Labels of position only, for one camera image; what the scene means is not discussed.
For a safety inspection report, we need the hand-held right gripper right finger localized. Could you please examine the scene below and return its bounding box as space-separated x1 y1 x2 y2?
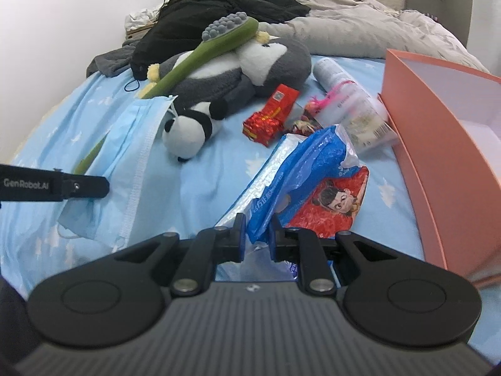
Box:
268 215 398 294

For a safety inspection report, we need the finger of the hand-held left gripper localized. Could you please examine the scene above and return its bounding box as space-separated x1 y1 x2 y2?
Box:
53 168 111 201

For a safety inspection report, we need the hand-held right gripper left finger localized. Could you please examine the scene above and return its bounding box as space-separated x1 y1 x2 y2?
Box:
113 213 248 297

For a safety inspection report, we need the blue face mask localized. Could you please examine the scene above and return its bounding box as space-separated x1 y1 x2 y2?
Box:
57 95 180 243

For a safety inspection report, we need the red printed plastic bag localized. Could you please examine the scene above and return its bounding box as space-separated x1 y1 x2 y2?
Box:
292 166 370 239

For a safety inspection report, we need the blue plastic packet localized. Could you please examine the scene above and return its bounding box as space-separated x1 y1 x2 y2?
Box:
214 124 359 283

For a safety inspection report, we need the panda plush toy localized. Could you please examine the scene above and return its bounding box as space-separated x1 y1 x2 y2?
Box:
162 100 228 162

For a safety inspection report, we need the small printed snack packet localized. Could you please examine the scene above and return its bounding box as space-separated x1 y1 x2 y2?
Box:
292 119 325 136

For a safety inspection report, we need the red foil tea packet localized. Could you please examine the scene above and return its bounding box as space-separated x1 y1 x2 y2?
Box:
242 84 300 147

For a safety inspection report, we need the clear plastic bag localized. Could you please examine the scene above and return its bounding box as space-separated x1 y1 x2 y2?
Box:
321 86 400 153

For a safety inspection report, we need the salmon cardboard box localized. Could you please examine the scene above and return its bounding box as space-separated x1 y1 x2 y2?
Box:
378 49 501 288

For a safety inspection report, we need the blue tree-print bed sheet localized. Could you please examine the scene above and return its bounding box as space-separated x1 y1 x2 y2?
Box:
0 53 476 302

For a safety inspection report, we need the dark grey fleece blanket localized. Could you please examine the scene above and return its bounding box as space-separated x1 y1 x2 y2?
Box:
86 39 157 78

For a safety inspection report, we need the pink feather toy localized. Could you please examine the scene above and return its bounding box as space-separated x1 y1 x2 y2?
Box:
305 80 357 116

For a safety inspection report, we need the brown cardboard box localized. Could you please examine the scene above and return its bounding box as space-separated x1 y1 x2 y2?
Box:
124 21 157 40

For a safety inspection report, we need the white crumpled cloth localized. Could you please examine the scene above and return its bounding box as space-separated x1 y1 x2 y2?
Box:
124 4 163 32

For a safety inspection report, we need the white spray bottle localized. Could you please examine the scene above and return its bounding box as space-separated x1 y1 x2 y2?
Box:
313 57 388 120

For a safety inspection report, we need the grey penguin plush toy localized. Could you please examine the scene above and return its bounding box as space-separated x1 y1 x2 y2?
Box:
146 33 313 120

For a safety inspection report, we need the black jacket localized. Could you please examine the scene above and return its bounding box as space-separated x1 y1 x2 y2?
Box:
131 0 312 83

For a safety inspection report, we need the light grey duvet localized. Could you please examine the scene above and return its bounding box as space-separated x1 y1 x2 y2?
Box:
258 0 490 73

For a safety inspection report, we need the green long-handled massage brush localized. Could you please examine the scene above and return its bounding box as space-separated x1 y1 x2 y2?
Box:
72 13 260 175

